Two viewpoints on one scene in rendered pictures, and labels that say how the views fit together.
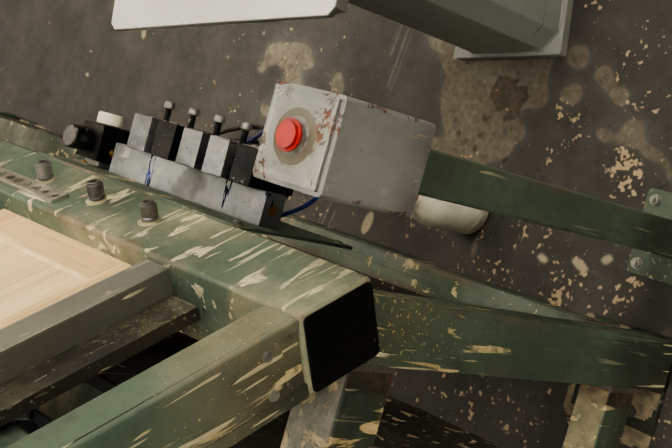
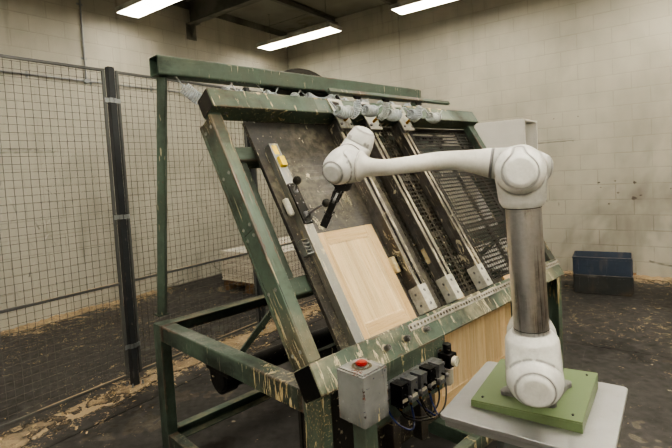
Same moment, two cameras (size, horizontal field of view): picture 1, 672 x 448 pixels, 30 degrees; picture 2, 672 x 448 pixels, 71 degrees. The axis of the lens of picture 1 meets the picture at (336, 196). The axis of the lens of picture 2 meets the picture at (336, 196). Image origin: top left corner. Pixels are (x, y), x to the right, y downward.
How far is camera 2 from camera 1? 1.11 m
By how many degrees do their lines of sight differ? 57
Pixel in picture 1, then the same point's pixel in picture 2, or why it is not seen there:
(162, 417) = (285, 313)
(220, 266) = (348, 355)
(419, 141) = (359, 419)
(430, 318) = (317, 431)
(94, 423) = (284, 291)
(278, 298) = (322, 363)
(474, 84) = not seen: outside the picture
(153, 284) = (351, 337)
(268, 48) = not seen: outside the picture
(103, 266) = (370, 330)
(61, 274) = (371, 318)
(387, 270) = not seen: outside the picture
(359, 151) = (350, 386)
